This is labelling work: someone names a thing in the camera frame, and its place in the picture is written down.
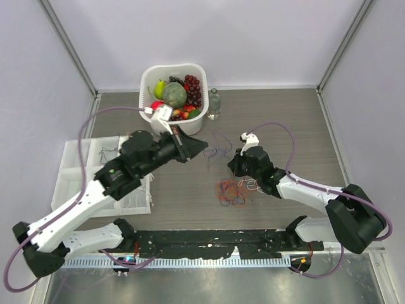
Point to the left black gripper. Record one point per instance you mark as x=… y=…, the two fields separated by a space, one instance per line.
x=186 y=146

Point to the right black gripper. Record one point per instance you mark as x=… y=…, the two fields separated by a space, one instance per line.
x=235 y=163

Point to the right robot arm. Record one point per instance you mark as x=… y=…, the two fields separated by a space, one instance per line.
x=349 y=217

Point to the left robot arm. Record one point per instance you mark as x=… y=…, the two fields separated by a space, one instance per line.
x=48 y=243

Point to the dark cherries front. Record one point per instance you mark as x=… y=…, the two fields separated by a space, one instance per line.
x=176 y=118

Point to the peach fruit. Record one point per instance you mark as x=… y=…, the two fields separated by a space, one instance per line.
x=184 y=111

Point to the red apple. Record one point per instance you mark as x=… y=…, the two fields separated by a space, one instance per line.
x=156 y=104

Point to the green lime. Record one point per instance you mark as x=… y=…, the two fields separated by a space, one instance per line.
x=193 y=114

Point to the green melon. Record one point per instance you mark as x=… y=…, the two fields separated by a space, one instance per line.
x=174 y=95

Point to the red grape bunch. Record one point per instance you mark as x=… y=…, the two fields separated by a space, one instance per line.
x=192 y=86

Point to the green pear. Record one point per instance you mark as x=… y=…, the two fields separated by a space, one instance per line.
x=158 y=90

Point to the clear plastic bottle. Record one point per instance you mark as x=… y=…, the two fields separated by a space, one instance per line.
x=214 y=104

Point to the dark grape bunch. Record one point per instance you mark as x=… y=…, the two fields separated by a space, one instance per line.
x=173 y=79

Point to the white fruit basket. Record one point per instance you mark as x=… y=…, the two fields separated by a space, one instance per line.
x=162 y=72

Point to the white compartment tray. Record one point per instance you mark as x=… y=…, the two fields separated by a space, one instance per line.
x=96 y=153

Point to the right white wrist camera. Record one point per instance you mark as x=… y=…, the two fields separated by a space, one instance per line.
x=250 y=140

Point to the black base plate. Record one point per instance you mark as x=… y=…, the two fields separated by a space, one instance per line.
x=217 y=244

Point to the slotted cable duct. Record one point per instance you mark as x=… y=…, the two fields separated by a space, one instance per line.
x=235 y=261

